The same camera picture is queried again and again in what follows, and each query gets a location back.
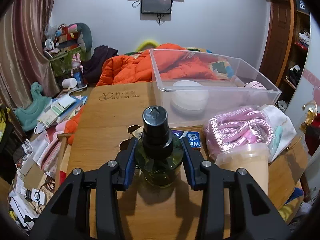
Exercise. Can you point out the wooden wardrobe shelves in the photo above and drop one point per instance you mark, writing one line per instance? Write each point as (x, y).
(297, 57)

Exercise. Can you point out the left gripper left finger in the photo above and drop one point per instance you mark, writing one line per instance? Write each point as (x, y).
(66, 216)

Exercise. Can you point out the wooden door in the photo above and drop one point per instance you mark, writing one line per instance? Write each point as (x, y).
(280, 34)

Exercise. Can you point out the stack of books and papers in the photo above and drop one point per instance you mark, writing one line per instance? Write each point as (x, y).
(58, 111)

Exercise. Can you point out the dark green spray bottle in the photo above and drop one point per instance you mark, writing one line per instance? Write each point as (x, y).
(159, 153)

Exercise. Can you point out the white round jar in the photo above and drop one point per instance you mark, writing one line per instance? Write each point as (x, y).
(189, 102)

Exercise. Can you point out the beige lidded plastic tub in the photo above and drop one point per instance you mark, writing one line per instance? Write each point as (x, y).
(252, 157)

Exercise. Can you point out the white mug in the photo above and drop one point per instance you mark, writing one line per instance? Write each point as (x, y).
(69, 83)

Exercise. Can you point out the small wall monitor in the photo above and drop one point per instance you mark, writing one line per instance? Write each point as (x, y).
(156, 6)

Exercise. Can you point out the pink striped curtain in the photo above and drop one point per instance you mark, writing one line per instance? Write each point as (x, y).
(23, 29)

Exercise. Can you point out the dark purple garment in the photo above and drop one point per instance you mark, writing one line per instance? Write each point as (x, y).
(93, 67)

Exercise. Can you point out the tan 4B eraser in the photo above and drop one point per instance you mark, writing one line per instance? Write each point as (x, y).
(137, 131)

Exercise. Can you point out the yellow curved pillow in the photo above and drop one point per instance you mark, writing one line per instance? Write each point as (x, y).
(147, 44)

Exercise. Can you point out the orange puffer jacket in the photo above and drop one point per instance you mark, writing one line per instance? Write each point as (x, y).
(175, 64)

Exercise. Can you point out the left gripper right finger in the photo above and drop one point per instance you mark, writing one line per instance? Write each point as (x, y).
(253, 216)

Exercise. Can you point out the grey plush toy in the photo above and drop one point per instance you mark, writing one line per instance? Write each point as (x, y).
(84, 40)

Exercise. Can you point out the teal rocking horse toy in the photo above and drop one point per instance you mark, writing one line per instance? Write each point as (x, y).
(28, 117)

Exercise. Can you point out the colourful patchwork blanket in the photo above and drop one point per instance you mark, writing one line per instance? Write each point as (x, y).
(223, 66)

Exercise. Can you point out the red velvet pouch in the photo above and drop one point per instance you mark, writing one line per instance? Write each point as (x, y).
(312, 137)

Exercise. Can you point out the black Fiio box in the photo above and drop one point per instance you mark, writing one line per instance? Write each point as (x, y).
(301, 7)

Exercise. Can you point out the clear plastic storage bin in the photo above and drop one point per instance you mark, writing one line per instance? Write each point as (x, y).
(224, 95)

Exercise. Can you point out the pink bunny bottle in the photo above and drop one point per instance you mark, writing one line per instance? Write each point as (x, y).
(77, 70)

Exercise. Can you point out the white cloth pouch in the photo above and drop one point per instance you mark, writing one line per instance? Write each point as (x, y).
(283, 131)

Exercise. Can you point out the green storage box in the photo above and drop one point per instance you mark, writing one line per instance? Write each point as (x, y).
(61, 64)

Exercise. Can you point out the blue card box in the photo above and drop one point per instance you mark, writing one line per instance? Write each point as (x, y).
(192, 136)

